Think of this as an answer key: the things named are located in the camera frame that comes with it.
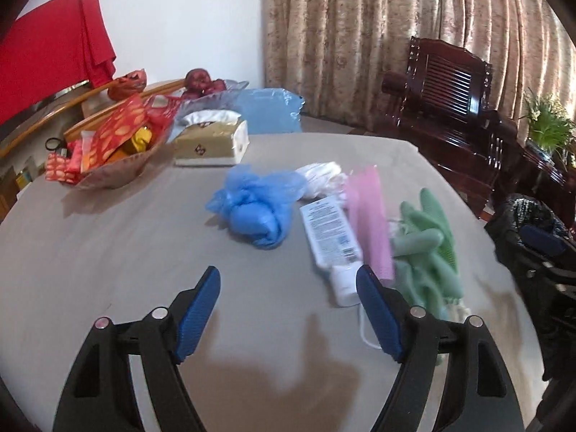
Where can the red paper basket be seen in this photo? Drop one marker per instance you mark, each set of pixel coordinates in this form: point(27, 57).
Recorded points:
point(128, 84)

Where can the dark wooden armchair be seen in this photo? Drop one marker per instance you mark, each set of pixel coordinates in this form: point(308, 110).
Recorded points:
point(450, 108)

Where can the wooden cabinet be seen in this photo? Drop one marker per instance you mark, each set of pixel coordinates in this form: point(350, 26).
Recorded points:
point(90, 119)

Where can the red cloth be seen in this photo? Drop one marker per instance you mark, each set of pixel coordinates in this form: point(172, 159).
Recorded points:
point(49, 49)

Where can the pink plastic strip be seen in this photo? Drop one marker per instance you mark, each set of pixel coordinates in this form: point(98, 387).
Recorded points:
point(369, 220)

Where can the white squeeze tube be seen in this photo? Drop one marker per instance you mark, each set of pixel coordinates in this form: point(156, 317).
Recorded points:
point(330, 234)

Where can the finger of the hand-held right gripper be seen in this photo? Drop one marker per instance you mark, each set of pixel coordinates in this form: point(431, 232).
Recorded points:
point(544, 239)

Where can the small white tissue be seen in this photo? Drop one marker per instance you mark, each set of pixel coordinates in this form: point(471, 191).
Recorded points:
point(321, 177)

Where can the black television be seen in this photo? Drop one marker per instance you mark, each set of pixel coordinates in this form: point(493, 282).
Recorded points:
point(67, 91)

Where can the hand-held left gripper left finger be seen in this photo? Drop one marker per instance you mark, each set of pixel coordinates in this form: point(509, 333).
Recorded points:
point(198, 315)

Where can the potted green plant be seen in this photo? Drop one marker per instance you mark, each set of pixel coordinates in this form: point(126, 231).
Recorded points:
point(549, 126)

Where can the bin with black bag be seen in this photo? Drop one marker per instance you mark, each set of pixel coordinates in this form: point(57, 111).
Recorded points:
point(522, 211)

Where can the glass fruit bowl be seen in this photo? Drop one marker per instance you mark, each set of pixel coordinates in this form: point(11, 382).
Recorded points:
point(229, 90)

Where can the green rubber gloves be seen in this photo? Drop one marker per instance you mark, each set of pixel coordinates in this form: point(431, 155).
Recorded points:
point(427, 252)

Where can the bowl of red snack packets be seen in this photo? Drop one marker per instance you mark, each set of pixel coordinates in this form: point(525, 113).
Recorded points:
point(117, 144)

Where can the blue plastic bag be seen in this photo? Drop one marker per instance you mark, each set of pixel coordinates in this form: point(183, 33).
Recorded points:
point(256, 207)

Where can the blue stool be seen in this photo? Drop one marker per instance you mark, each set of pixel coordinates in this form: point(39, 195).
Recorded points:
point(270, 110)

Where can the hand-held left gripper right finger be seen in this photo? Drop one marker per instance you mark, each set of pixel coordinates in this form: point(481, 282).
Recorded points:
point(378, 315)

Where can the red apple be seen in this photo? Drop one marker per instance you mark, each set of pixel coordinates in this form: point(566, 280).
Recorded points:
point(219, 85)
point(191, 94)
point(198, 78)

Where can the dark wooden side table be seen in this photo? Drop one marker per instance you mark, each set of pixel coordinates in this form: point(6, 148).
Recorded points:
point(531, 171)

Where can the patterned beige curtain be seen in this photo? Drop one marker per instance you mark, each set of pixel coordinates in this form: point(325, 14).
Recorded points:
point(382, 22)

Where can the tissue box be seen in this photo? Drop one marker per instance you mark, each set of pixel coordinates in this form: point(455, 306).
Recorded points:
point(211, 141)

